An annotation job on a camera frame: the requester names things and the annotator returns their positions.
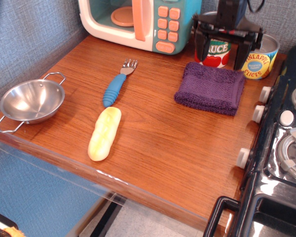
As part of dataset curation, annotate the black toy stove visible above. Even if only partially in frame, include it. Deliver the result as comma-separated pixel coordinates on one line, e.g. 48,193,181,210
204,45,296,237

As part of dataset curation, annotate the pineapple slices can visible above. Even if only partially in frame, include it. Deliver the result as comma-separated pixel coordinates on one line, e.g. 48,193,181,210
241,34,280,80

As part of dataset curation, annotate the small steel bowl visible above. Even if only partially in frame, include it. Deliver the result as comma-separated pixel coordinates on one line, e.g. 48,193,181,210
0,72,66,133

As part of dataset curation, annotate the tomato sauce can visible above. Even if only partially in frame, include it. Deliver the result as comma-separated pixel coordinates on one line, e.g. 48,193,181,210
194,11,232,69

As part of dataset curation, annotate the yellow toy bread loaf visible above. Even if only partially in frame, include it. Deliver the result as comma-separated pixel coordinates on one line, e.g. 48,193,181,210
88,107,121,161

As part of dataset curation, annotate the teal toy microwave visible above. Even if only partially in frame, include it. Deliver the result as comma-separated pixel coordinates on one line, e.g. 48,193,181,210
78,0,202,55

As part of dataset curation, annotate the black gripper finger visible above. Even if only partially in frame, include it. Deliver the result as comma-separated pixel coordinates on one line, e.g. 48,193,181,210
194,24,211,62
234,40,254,70

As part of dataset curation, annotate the orange toy plate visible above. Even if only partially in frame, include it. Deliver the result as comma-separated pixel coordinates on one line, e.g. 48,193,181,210
111,6,134,27

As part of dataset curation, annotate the blue handled fork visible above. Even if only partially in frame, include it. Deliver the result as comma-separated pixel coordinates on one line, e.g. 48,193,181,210
102,59,138,108

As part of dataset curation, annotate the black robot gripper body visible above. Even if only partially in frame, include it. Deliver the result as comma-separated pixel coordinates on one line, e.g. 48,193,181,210
198,0,263,49

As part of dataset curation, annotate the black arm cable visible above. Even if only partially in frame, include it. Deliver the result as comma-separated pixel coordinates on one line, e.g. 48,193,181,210
246,0,266,13

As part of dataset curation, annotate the purple cloth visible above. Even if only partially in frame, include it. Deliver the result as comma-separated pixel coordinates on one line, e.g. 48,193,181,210
174,62,245,116

